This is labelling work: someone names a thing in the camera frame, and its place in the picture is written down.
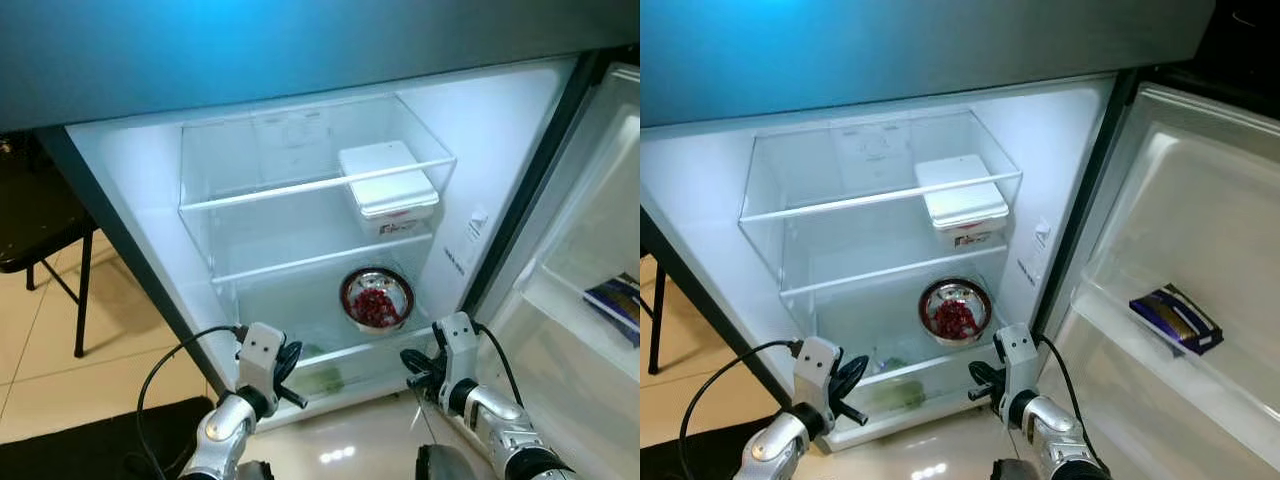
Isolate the steel bowl with red berries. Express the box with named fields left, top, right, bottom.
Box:
left=918, top=277, right=993, bottom=347
left=339, top=266, right=416, bottom=334

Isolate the grey fridge main door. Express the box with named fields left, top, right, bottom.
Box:
left=468, top=60, right=641, bottom=480
left=1035, top=80, right=1280, bottom=480

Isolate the clear glass fridge shelf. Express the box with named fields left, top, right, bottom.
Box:
left=738, top=108, right=1024, bottom=225
left=765, top=215, right=1009, bottom=299
left=205, top=200, right=441, bottom=286
left=178, top=93, right=458, bottom=213

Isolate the grey fridge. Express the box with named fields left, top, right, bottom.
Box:
left=0, top=0, right=641, bottom=480
left=640, top=0, right=1280, bottom=480

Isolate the grey fridge freezer door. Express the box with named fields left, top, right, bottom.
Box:
left=0, top=0, right=641, bottom=134
left=640, top=0, right=1216, bottom=129

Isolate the green vegetable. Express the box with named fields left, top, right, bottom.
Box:
left=298, top=365, right=347, bottom=397
left=865, top=378, right=926, bottom=413

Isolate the clear crisper drawer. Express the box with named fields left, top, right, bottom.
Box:
left=780, top=300, right=1011, bottom=441
left=213, top=290, right=446, bottom=421

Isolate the white lidded food container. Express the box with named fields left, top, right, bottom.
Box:
left=337, top=140, right=442, bottom=239
left=915, top=154, right=1011, bottom=251

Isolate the dark blue packet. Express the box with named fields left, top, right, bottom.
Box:
left=1129, top=284, right=1225, bottom=358
left=582, top=274, right=641, bottom=348

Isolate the black folding chair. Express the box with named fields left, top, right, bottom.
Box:
left=640, top=205, right=669, bottom=377
left=0, top=133, right=103, bottom=360

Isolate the light grey left wrist camera mount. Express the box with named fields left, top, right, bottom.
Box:
left=237, top=322, right=285, bottom=403
left=793, top=336, right=843, bottom=419

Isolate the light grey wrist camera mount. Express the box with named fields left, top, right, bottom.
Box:
left=237, top=322, right=285, bottom=403
left=431, top=311, right=483, bottom=393
left=993, top=322, right=1041, bottom=401
left=793, top=336, right=843, bottom=419

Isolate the light grey right wrist camera mount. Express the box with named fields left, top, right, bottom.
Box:
left=993, top=322, right=1041, bottom=401
left=431, top=311, right=483, bottom=393

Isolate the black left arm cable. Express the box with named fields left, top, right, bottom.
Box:
left=134, top=324, right=247, bottom=480
left=678, top=340, right=806, bottom=480

